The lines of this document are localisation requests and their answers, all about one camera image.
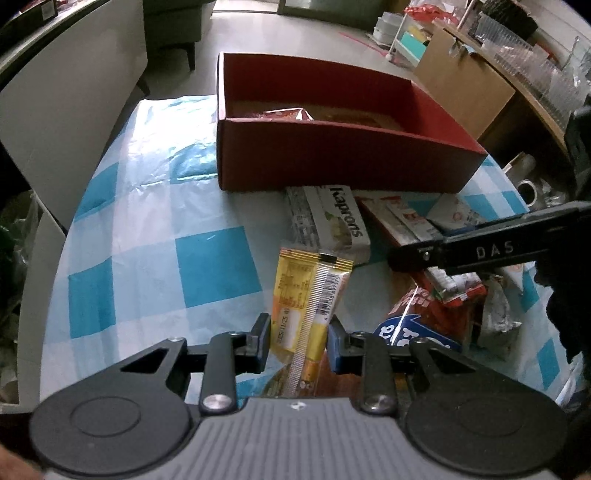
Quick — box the turquoise box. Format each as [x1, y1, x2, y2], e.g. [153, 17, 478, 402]
[396, 23, 428, 65]

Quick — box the yellow snack packet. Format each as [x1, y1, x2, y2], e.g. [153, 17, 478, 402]
[270, 248, 354, 398]

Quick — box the white green snack box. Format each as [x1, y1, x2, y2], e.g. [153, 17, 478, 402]
[284, 185, 372, 265]

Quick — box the black tray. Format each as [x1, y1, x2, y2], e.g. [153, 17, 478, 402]
[9, 0, 58, 21]

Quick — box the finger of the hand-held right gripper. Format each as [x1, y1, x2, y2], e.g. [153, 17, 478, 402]
[388, 202, 578, 274]

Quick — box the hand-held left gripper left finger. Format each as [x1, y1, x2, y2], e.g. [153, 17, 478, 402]
[120, 314, 273, 415]

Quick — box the brown cardboard box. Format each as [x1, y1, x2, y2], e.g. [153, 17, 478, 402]
[416, 28, 515, 139]

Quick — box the stack of white containers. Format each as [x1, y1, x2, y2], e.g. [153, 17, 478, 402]
[374, 11, 404, 44]

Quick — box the small white snack packet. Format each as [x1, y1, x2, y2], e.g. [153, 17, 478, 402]
[427, 193, 485, 234]

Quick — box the blue red snack bag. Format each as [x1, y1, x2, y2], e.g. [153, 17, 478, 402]
[373, 286, 472, 356]

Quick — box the metal mug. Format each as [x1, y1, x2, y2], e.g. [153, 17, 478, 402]
[517, 178, 550, 206]

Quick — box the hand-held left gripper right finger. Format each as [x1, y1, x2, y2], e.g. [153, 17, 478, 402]
[327, 316, 476, 415]

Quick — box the blue white checked tablecloth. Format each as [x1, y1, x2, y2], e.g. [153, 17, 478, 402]
[39, 95, 583, 411]

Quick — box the white cabinet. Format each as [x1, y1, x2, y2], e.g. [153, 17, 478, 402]
[0, 0, 148, 195]

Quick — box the grey armchair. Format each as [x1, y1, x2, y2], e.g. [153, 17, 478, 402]
[143, 0, 215, 70]

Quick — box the red plastic bag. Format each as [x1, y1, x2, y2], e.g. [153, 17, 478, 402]
[404, 0, 462, 28]

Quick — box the glass door cabinet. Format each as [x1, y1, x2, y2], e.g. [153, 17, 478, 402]
[284, 0, 386, 29]

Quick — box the red cardboard box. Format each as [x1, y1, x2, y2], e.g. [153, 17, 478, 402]
[216, 52, 488, 195]

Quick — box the orange snack packet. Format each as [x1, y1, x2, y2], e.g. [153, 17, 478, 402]
[247, 107, 315, 122]

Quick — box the silver foil snack packet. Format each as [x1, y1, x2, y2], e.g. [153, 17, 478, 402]
[478, 272, 525, 349]

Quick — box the row of clear glasses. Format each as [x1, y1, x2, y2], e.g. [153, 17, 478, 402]
[462, 9, 587, 130]

